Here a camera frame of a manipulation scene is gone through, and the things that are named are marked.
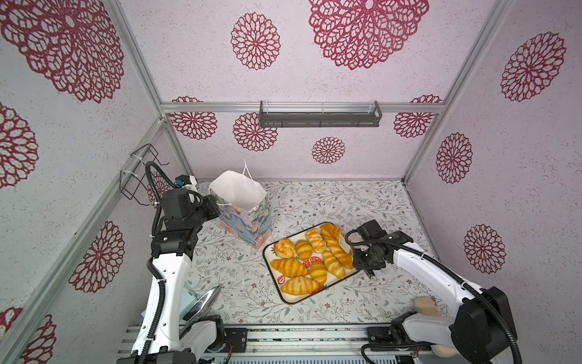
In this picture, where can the black wire rack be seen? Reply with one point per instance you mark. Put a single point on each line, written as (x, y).
(132, 181)

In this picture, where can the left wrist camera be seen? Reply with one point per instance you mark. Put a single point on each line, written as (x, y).
(187, 181)

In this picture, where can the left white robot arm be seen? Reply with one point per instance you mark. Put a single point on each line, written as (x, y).
(180, 215)

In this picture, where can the upper croissant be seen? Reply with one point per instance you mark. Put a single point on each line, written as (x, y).
(290, 267)

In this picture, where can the teal sponge block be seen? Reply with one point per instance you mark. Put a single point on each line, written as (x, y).
(188, 300)

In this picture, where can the croissant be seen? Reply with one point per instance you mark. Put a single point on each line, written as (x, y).
(299, 286)
(290, 267)

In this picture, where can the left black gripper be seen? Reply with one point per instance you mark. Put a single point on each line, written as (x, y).
(209, 203)

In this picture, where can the round bun bread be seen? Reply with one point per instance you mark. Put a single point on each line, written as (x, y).
(285, 249)

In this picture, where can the small twisted bread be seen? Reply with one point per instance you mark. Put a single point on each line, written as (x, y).
(316, 240)

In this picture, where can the striped long roll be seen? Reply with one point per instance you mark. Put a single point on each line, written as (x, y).
(333, 265)

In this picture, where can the lower croissant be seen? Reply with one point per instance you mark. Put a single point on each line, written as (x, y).
(299, 286)

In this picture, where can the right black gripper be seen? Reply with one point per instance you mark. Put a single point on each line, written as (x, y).
(358, 265)

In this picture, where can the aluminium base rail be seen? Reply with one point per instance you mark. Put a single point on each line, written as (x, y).
(313, 343)

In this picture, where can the striped oval bread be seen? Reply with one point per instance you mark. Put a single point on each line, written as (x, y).
(318, 272)

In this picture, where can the small oval bread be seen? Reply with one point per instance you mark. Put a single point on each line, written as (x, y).
(304, 250)

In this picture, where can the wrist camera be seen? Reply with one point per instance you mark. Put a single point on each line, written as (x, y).
(187, 181)
(371, 231)

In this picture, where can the strawberry pattern tray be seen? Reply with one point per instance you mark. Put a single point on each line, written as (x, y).
(279, 279)

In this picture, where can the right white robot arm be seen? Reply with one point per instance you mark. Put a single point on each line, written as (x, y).
(482, 328)

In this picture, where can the floral paper bag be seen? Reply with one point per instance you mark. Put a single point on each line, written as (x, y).
(243, 205)

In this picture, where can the long twisted bread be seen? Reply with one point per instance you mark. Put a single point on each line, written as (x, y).
(332, 234)

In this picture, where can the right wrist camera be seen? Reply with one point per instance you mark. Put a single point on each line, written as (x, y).
(371, 231)

